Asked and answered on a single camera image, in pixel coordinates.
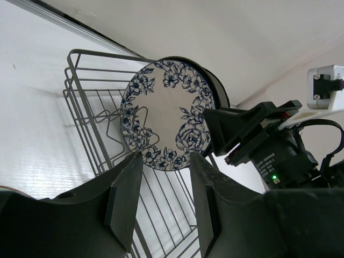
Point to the wire dish rack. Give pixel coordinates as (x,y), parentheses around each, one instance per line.
(165,222)

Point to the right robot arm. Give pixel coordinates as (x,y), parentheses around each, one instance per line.
(317,175)

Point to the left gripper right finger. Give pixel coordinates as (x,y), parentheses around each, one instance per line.
(235,221)

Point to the blue floral plate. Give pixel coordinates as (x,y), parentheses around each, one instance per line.
(161,112)

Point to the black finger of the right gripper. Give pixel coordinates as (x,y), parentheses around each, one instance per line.
(229,127)

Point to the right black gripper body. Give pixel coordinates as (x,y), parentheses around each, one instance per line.
(272,151)

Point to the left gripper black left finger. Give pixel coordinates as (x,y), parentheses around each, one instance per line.
(95,219)

